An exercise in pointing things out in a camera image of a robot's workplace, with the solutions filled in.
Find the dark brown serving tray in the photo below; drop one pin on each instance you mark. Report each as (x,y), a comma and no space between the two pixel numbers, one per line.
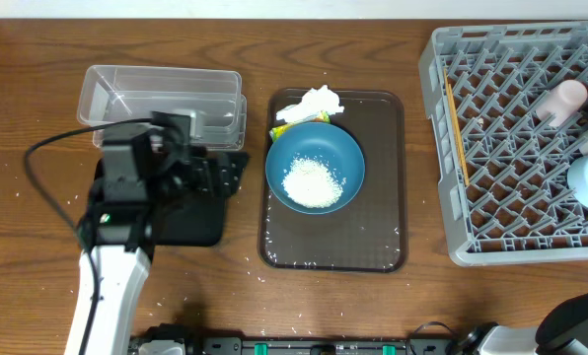
(366,232)

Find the dark blue bowl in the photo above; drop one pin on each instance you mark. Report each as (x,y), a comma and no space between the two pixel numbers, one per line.
(328,145)

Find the clear plastic bin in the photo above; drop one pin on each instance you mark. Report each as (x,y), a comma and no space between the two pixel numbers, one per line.
(102,81)

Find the white tissue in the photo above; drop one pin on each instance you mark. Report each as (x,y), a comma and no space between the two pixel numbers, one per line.
(313,102)

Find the pile of white rice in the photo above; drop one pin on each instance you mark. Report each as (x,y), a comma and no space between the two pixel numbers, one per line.
(311,184)

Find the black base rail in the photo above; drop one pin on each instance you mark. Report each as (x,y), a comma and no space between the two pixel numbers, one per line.
(167,338)

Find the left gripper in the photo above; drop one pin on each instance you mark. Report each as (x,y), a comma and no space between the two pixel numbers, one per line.
(221,169)

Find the yellow green wrapper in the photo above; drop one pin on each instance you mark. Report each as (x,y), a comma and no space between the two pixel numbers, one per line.
(276,132)

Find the black plastic bin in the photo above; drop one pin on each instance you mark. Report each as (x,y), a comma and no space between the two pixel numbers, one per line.
(124,210)

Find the pink cup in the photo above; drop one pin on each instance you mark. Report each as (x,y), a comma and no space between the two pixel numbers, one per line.
(562,102)

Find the grey dishwasher rack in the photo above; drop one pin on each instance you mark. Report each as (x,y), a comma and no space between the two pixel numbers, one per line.
(502,186)

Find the wooden chopstick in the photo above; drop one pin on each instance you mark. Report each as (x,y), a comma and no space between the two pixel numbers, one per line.
(459,138)
(454,123)

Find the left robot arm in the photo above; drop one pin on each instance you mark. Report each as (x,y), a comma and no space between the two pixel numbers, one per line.
(112,278)

